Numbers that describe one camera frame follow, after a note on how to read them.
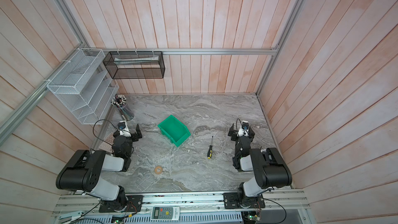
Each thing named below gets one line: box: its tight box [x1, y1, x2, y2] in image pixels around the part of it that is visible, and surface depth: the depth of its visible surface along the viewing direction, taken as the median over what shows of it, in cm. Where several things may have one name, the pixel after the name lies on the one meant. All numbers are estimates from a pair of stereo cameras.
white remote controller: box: [150, 205, 180, 221], surface depth 71 cm
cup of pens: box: [110, 94, 135, 122], surface depth 97 cm
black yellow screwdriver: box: [207, 135, 214, 160], surface depth 91 cm
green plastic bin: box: [157, 114, 192, 148], surface depth 98 cm
